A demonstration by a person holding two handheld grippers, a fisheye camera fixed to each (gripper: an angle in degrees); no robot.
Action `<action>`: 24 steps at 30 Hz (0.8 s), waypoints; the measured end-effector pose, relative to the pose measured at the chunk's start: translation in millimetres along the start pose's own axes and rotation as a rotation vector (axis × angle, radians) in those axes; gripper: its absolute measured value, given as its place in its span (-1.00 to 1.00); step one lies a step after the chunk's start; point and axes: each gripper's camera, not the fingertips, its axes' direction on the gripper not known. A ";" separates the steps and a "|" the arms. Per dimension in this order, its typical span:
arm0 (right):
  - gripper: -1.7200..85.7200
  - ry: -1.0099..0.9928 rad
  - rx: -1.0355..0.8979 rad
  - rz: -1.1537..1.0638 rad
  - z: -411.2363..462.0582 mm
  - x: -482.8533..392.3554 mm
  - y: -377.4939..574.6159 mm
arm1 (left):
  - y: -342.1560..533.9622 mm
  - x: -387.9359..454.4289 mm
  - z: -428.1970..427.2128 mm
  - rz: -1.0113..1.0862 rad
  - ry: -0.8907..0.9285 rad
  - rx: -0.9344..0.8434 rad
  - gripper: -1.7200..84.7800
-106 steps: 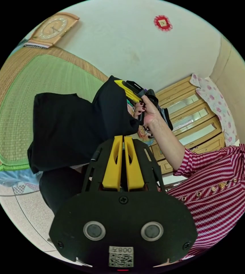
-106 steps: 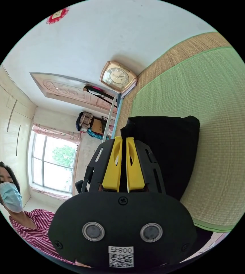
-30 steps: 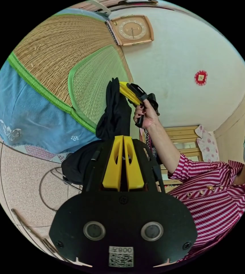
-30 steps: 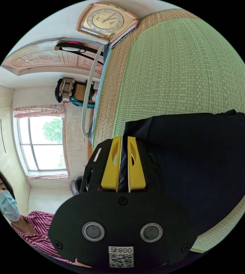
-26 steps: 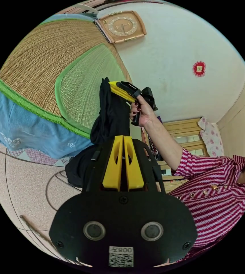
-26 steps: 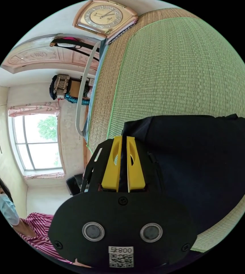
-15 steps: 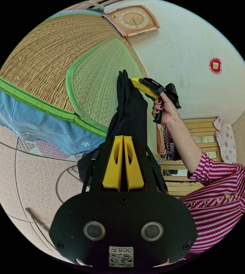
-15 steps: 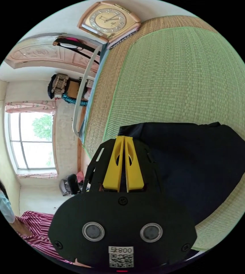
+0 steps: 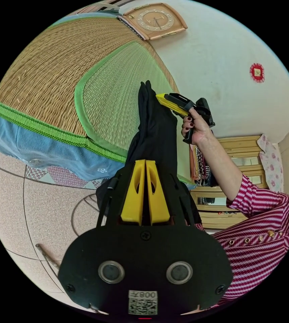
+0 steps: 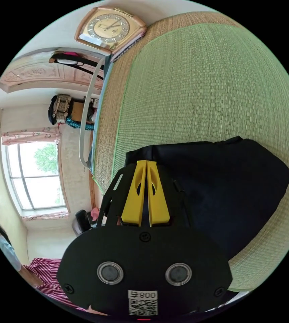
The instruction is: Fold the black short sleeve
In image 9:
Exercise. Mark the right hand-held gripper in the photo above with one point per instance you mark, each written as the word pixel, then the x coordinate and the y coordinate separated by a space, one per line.
pixel 182 101

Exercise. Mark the person's body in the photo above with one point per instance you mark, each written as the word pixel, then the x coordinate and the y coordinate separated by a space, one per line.
pixel 255 252

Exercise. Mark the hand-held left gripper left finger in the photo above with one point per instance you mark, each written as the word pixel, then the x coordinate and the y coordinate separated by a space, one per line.
pixel 132 202

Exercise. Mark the black short sleeve shirt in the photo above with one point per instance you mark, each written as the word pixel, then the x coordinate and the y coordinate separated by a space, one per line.
pixel 157 131

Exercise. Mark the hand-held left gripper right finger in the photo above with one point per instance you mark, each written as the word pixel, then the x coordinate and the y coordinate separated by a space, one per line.
pixel 158 204

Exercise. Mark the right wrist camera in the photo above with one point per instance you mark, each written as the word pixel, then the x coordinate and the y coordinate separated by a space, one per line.
pixel 203 106

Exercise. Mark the person's right hand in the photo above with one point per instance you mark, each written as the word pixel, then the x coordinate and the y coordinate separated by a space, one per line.
pixel 200 131

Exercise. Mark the wooden wall clock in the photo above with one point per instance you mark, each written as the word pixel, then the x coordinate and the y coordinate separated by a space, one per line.
pixel 157 20

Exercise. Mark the bed with woven mat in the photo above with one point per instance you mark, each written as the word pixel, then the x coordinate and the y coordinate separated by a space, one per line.
pixel 46 75

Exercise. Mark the red wall ornament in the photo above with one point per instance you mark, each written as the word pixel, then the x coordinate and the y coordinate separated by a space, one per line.
pixel 257 72

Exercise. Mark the wooden cupboard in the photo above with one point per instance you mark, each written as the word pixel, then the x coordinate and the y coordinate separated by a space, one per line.
pixel 238 146

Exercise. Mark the person's right forearm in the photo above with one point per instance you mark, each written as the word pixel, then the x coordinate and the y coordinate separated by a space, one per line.
pixel 222 166

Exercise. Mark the pile of clothes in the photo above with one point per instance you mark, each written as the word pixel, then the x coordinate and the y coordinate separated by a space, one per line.
pixel 201 166

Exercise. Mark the pink floral cloth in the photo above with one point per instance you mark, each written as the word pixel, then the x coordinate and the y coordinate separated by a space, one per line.
pixel 272 164

